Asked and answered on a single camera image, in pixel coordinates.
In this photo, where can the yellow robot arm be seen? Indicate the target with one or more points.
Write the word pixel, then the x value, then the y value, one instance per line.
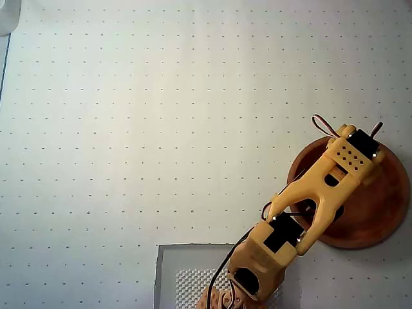
pixel 322 183

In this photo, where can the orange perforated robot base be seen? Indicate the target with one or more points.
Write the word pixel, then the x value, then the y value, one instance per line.
pixel 209 301

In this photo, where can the brown wooden bowl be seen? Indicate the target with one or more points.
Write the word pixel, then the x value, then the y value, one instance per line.
pixel 380 212

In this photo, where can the white textured pad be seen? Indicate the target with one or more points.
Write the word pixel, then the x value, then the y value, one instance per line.
pixel 190 286

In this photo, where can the white object at corner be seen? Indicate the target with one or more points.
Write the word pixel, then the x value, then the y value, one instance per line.
pixel 8 16

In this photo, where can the grey base plate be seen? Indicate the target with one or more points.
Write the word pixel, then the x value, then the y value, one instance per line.
pixel 165 277

